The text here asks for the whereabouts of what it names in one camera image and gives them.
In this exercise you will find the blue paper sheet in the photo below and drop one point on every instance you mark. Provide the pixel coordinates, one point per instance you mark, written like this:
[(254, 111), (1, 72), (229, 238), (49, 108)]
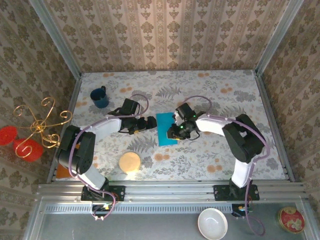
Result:
[(162, 130)]

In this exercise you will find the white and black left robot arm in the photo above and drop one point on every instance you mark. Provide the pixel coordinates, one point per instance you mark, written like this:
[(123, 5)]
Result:
[(77, 152)]

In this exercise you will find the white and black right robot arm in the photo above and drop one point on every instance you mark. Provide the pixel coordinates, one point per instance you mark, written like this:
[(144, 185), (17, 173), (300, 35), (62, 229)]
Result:
[(243, 140)]

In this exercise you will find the round cork coaster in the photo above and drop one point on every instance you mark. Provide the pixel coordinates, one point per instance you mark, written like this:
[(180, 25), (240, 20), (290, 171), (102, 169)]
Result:
[(129, 163)]

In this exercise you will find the dark blue mug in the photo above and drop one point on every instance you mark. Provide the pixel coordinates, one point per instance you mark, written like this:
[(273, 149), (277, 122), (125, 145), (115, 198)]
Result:
[(100, 98)]

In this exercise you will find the orange wooden board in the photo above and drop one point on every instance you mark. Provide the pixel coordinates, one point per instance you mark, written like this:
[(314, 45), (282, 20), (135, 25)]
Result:
[(61, 173)]

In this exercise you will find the small black controller board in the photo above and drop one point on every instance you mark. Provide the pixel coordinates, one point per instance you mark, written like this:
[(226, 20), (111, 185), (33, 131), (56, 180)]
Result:
[(237, 209), (100, 208)]

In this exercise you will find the white bowl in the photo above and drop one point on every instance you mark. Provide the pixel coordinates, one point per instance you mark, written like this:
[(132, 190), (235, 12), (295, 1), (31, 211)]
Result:
[(212, 223)]

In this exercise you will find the red plastic goblet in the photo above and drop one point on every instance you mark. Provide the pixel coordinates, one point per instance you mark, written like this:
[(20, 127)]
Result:
[(35, 151)]

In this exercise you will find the red round tin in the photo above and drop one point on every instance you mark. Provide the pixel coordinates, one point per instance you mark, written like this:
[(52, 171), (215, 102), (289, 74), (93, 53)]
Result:
[(292, 220)]

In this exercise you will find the aluminium frame rail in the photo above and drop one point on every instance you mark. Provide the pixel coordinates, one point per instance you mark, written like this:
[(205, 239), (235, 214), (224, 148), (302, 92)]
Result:
[(170, 192)]

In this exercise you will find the aluminium table side rail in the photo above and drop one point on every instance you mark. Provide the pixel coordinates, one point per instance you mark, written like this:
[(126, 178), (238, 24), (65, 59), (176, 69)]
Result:
[(265, 100), (74, 95)]

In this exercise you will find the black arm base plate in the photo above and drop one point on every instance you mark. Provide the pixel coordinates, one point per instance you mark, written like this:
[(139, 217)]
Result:
[(120, 193), (220, 192)]

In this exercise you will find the aluminium frame post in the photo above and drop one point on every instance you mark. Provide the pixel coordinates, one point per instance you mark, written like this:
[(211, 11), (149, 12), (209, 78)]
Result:
[(55, 37), (278, 37)]

